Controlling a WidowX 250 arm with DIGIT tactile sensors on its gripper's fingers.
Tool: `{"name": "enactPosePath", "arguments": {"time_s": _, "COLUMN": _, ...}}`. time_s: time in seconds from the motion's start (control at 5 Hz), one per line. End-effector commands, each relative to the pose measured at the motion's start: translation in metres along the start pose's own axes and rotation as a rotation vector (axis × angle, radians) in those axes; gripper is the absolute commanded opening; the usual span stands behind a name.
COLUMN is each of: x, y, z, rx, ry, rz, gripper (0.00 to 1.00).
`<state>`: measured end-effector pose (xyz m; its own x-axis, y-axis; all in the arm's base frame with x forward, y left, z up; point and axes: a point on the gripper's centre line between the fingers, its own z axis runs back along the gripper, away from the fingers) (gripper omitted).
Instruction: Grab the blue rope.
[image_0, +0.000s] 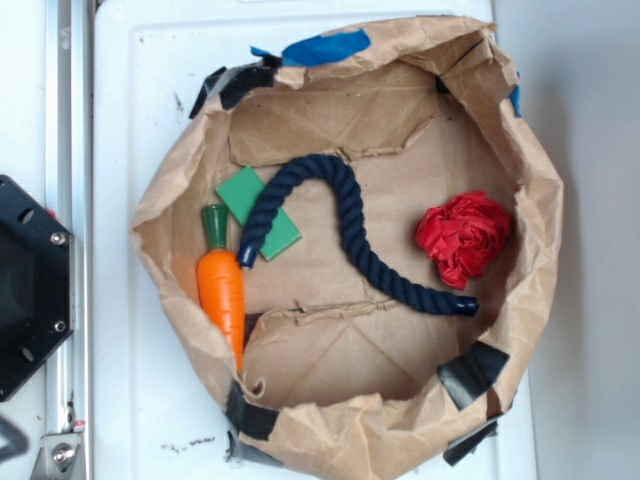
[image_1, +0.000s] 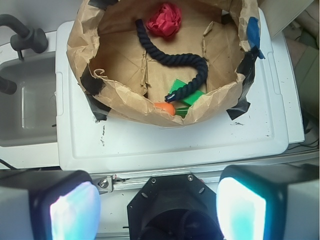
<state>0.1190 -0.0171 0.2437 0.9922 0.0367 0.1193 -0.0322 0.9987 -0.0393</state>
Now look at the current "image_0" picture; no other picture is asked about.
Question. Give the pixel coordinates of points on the metal corner bracket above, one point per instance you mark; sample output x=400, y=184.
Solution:
x=60, y=457

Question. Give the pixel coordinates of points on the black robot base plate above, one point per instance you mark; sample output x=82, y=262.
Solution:
x=35, y=286

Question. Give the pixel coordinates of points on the orange toy carrot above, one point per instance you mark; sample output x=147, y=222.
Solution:
x=220, y=282

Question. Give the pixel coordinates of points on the aluminium frame rail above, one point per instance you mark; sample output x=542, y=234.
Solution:
x=69, y=35

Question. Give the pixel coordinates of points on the red crumpled paper ball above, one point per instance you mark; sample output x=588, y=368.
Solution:
x=463, y=236

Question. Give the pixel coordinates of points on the green rectangular block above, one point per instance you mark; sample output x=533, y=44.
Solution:
x=239, y=193

